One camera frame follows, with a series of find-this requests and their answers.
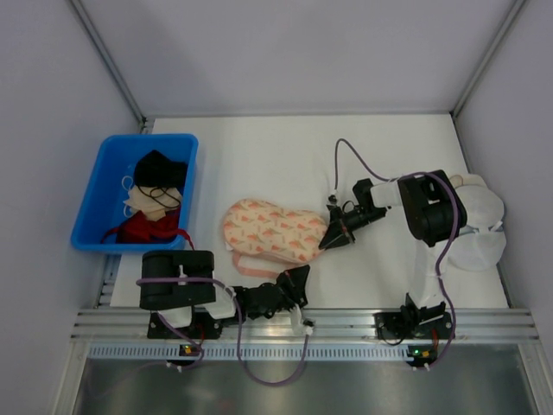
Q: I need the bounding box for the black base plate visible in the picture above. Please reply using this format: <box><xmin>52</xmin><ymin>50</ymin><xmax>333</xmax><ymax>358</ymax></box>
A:
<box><xmin>374</xmin><ymin>311</ymin><xmax>453</xmax><ymax>343</ymax></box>
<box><xmin>147</xmin><ymin>307</ymin><xmax>222</xmax><ymax>341</ymax></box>

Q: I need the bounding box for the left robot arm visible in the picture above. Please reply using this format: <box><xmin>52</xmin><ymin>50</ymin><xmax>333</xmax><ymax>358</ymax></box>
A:
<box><xmin>137</xmin><ymin>251</ymin><xmax>310</xmax><ymax>328</ymax></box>

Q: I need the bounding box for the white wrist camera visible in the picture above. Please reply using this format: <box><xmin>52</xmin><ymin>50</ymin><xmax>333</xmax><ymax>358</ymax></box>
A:
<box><xmin>289</xmin><ymin>304</ymin><xmax>315</xmax><ymax>336</ymax></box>
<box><xmin>326</xmin><ymin>189</ymin><xmax>340</xmax><ymax>211</ymax></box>

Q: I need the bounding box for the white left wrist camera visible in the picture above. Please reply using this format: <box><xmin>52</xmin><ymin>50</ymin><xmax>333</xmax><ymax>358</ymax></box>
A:
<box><xmin>289</xmin><ymin>304</ymin><xmax>315</xmax><ymax>336</ymax></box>

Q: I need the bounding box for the pink mesh laundry bag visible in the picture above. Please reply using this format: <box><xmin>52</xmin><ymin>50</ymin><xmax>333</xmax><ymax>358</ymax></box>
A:
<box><xmin>222</xmin><ymin>199</ymin><xmax>327</xmax><ymax>278</ymax></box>

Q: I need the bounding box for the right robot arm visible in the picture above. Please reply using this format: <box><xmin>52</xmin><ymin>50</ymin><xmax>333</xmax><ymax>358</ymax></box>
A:
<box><xmin>319</xmin><ymin>170</ymin><xmax>467</xmax><ymax>310</ymax></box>

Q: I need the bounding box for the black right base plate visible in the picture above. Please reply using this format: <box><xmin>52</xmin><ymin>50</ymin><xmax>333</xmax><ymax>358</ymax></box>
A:
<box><xmin>374</xmin><ymin>311</ymin><xmax>453</xmax><ymax>343</ymax></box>

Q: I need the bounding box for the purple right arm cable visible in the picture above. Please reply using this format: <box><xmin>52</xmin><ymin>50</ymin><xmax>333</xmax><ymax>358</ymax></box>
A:
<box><xmin>330</xmin><ymin>138</ymin><xmax>459</xmax><ymax>368</ymax></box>

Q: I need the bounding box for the red bra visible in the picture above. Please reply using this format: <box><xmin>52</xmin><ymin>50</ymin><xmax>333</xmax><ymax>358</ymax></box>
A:
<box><xmin>101</xmin><ymin>212</ymin><xmax>194</xmax><ymax>250</ymax></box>

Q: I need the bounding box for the blue plastic bin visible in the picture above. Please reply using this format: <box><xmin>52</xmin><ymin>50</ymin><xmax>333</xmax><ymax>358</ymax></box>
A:
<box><xmin>71</xmin><ymin>133</ymin><xmax>199</xmax><ymax>254</ymax></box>

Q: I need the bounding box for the white blue mesh laundry bag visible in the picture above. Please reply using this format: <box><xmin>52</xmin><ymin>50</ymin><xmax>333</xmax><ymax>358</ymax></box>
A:
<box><xmin>448</xmin><ymin>185</ymin><xmax>506</xmax><ymax>272</ymax></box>

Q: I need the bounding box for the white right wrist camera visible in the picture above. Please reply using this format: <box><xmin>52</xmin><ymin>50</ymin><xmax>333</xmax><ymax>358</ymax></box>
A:
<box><xmin>326</xmin><ymin>189</ymin><xmax>340</xmax><ymax>211</ymax></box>

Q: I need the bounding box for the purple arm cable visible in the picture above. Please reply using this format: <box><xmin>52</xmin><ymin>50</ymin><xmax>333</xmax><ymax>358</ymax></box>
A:
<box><xmin>330</xmin><ymin>138</ymin><xmax>459</xmax><ymax>368</ymax></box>
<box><xmin>136</xmin><ymin>278</ymin><xmax>310</xmax><ymax>386</ymax></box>

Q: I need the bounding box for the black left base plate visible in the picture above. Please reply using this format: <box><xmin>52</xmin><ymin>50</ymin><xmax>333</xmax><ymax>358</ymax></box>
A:
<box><xmin>147</xmin><ymin>307</ymin><xmax>222</xmax><ymax>341</ymax></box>

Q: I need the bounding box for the white slotted cable duct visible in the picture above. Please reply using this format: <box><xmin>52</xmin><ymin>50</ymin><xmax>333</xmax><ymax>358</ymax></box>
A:
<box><xmin>88</xmin><ymin>342</ymin><xmax>431</xmax><ymax>362</ymax></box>

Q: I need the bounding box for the black bra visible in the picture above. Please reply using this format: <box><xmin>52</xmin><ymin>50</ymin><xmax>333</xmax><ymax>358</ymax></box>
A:
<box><xmin>133</xmin><ymin>150</ymin><xmax>188</xmax><ymax>188</ymax></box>

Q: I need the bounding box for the aluminium front rail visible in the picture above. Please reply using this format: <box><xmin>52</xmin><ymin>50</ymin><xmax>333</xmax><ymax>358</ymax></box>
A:
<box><xmin>70</xmin><ymin>308</ymin><xmax>539</xmax><ymax>344</ymax></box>

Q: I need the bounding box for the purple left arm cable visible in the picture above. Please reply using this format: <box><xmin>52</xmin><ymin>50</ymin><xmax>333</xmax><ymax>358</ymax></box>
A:
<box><xmin>136</xmin><ymin>278</ymin><xmax>310</xmax><ymax>386</ymax></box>

